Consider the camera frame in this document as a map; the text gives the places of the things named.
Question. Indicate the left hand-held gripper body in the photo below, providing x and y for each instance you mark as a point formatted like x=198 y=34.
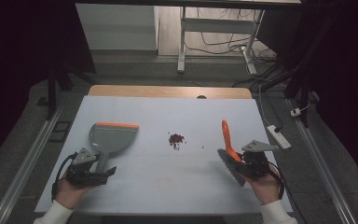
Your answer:
x=82 y=174

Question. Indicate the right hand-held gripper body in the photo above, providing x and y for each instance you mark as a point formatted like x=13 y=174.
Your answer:
x=256 y=163

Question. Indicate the grey dustpan with orange edge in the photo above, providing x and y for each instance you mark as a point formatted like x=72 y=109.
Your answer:
x=113 y=138

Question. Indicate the pile of mixed beans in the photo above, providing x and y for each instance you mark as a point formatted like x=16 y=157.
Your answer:
x=176 y=140

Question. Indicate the person's left hand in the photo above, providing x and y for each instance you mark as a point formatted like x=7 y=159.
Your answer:
x=70 y=193

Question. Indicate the person's right hand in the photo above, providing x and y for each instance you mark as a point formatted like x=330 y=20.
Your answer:
x=265 y=188

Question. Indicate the white power strip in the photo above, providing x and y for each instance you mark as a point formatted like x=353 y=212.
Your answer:
x=279 y=137

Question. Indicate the small white plug adapter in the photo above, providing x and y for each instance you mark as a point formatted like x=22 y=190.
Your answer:
x=296 y=112

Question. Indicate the wooden table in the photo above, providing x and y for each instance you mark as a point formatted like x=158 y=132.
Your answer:
x=155 y=91

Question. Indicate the dark curtain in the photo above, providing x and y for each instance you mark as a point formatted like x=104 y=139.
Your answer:
x=18 y=62
x=338 y=62

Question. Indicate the white cabinet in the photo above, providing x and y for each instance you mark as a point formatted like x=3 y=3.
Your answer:
x=116 y=26

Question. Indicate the black floor bracket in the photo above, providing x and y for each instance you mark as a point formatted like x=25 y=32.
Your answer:
x=60 y=131

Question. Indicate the metal floor rail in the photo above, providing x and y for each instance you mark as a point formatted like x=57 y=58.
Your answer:
x=24 y=168
x=323 y=168

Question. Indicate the white metal desk frame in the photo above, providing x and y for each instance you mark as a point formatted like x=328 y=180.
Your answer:
x=217 y=25

